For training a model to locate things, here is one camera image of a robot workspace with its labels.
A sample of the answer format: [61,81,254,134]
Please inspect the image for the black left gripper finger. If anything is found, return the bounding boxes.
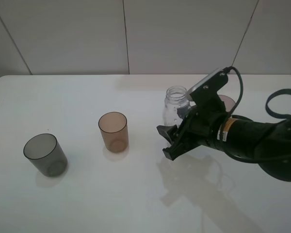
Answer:
[162,139,198,161]

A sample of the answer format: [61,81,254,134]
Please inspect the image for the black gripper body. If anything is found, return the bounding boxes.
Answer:
[175,100,227,147]

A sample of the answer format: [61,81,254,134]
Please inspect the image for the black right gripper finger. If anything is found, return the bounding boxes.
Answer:
[157,125,178,142]

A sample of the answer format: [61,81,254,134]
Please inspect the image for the clear plastic water bottle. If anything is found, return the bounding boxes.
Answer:
[162,86,191,126]

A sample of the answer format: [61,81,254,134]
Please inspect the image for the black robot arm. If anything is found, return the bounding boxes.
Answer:
[157,95,291,182]

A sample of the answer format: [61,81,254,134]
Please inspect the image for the pink translucent cup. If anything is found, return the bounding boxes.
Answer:
[219,95,236,112]

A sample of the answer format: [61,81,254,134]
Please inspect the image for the brown translucent cup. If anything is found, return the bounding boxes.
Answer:
[98,112,129,153]

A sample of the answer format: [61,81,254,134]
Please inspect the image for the grey translucent cup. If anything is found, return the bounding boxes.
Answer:
[23,133,68,177]

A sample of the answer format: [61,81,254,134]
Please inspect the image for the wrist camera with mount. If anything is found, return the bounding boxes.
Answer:
[185,69,228,108]

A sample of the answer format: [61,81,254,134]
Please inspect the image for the black camera cable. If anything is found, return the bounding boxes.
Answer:
[222,66,291,164]

